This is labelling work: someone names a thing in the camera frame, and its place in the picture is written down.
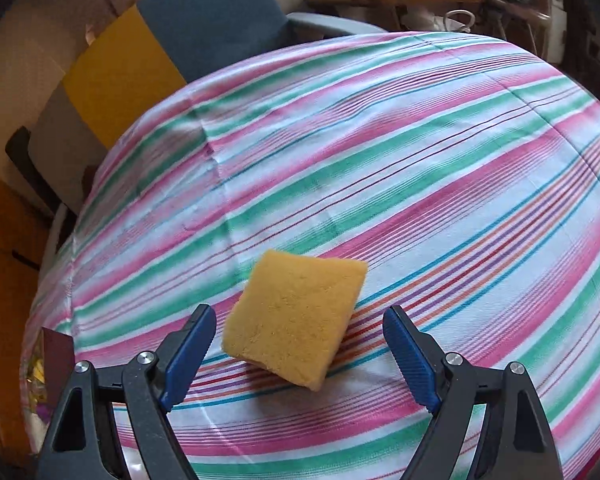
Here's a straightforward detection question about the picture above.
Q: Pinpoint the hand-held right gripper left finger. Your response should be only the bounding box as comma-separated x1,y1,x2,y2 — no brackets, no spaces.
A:
34,304,218,480

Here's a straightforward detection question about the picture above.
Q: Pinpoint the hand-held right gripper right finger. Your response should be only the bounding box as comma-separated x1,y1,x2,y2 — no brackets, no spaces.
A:
383,304,564,480

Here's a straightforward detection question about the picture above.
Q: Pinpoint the yellow sponge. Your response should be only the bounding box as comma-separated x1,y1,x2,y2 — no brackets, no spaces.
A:
222,248,369,391

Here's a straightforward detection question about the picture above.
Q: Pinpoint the gold tin box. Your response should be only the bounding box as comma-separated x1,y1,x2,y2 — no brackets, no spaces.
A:
27,327,77,411

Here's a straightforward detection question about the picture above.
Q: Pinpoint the wooden wardrobe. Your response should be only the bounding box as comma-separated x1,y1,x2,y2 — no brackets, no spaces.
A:
0,165,51,461

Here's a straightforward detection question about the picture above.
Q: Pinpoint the white appliance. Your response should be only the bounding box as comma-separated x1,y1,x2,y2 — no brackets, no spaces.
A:
400,9,476,35

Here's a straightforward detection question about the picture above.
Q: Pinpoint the grey yellow blue chair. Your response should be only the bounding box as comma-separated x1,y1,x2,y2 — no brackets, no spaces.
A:
27,0,381,261

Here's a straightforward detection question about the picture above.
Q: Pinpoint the dark wooden shelf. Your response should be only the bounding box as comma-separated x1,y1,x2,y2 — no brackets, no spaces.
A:
565,0,600,126

